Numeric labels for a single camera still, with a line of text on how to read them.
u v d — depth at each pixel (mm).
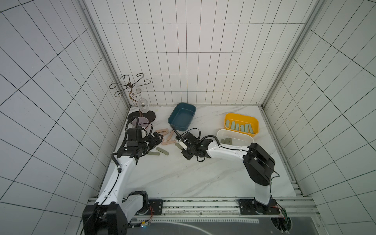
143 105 914
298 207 742
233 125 1063
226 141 976
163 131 1006
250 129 1039
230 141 976
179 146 794
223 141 972
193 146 680
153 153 928
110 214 387
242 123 1071
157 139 729
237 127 1059
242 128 1037
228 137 995
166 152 926
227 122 1074
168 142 981
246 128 1037
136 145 609
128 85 877
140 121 1010
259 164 475
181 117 1158
